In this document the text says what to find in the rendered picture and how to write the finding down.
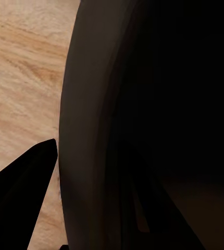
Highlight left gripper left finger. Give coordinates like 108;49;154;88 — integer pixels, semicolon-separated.
0;139;58;250

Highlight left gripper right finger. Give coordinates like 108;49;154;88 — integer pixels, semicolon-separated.
117;139;205;250

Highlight cauldron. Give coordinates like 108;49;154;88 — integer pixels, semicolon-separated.
58;0;224;250

